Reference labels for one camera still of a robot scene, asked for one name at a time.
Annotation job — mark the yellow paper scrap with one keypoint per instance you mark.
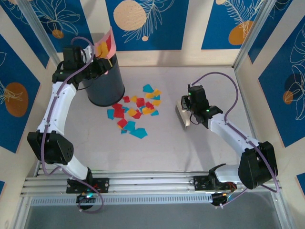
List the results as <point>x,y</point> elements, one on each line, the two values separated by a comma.
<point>157,91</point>
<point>150,95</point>
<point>102,50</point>
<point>147,111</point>
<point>156,103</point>
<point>131,111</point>
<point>134,98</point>

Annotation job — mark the pink plastic dustpan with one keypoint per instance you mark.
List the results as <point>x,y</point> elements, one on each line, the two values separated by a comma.
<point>113,45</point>

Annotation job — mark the red paper scrap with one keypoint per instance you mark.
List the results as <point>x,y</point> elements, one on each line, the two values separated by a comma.
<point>108,41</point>
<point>122,122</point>
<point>140,102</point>
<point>119,114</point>
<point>137,115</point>
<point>149,105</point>
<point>126,99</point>
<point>118,106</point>

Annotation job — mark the white hand brush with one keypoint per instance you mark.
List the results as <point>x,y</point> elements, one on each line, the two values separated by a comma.
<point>181,117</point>

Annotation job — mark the large cyan paper scrap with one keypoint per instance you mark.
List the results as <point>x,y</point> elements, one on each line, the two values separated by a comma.
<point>139,133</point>

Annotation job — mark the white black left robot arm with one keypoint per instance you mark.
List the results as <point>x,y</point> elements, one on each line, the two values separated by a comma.
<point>59,105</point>

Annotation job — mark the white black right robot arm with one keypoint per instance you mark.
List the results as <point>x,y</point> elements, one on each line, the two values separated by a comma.
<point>228,131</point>

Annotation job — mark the black round waste bin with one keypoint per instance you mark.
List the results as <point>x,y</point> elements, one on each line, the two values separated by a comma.
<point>107,88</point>

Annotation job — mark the aluminium side rail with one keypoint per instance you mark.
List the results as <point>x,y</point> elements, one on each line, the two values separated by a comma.
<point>38,172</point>
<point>247,107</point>

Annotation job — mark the aluminium corner post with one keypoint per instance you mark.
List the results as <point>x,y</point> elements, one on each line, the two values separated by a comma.
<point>43,35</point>
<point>261,35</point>

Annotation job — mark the wide aluminium frame rail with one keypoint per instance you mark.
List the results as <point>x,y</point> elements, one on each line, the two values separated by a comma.
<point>152,183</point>

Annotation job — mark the aluminium frame leg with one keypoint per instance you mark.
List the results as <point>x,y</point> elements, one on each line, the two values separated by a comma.
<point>282,212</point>
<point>21,214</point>

